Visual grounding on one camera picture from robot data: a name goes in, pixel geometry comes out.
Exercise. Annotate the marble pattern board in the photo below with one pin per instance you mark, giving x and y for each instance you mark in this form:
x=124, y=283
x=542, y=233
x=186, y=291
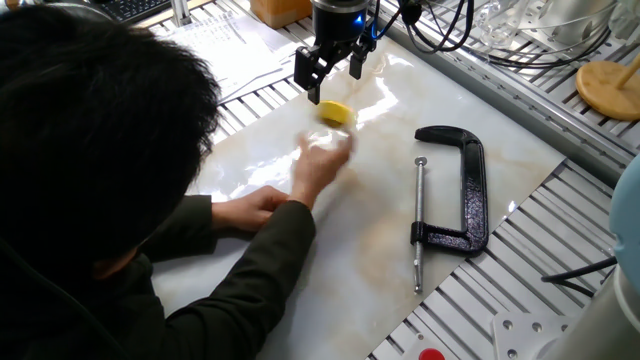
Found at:
x=380, y=225

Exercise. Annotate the gold metal jar lid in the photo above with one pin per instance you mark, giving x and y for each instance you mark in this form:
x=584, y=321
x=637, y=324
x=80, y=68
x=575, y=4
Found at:
x=335, y=112

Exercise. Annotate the wooden block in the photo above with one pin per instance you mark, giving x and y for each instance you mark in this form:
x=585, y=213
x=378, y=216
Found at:
x=280, y=12

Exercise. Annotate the white perforated mounting plate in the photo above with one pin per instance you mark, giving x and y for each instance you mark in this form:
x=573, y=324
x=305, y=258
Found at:
x=525, y=335

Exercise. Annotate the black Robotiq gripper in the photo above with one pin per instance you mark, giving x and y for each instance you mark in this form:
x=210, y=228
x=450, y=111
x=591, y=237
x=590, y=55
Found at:
x=335, y=22

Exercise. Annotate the person's head black hair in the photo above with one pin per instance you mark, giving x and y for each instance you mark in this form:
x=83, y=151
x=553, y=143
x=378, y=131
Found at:
x=90, y=125

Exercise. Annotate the wooden round stand with dowel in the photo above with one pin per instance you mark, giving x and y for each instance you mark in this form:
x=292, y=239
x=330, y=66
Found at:
x=605, y=95

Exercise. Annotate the person's left hand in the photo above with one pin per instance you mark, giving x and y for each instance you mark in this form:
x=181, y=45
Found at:
x=247, y=210

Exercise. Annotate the person's torso dark jacket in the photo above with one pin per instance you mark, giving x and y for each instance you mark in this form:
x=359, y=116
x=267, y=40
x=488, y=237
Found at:
x=50, y=320

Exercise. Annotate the grey aluminium rail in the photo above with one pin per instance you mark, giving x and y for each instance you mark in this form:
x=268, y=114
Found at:
x=500, y=92

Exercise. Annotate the black keyboard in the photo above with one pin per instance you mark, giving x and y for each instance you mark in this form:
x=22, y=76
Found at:
x=135, y=9

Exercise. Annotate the white button box red button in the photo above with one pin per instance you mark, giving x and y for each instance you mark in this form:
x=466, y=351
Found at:
x=431, y=355

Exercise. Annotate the left forearm dark sleeve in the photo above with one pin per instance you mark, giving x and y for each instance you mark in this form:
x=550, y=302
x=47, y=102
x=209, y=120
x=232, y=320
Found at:
x=185, y=225

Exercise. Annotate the right forearm dark sleeve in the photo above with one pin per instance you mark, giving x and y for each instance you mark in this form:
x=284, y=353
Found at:
x=250, y=280

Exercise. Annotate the black C-clamp steel screw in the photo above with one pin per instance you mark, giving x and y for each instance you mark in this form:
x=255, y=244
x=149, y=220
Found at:
x=472, y=200

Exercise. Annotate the clear glass vessel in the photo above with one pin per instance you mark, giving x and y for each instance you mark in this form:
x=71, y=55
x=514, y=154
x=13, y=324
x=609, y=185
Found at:
x=492, y=25

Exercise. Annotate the silver metal post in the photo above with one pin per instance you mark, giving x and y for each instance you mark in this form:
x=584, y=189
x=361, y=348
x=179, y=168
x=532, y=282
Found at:
x=181, y=12

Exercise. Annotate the white printed paper stack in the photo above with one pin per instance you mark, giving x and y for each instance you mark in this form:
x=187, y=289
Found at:
x=235, y=50

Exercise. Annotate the person's right hand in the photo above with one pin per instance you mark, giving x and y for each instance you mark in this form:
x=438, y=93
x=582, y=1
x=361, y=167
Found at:
x=315, y=172

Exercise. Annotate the clear glass jar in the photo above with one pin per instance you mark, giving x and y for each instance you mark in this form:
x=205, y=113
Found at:
x=325, y=140

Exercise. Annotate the clear plastic container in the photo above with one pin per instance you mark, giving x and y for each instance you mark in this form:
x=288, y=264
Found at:
x=565, y=20

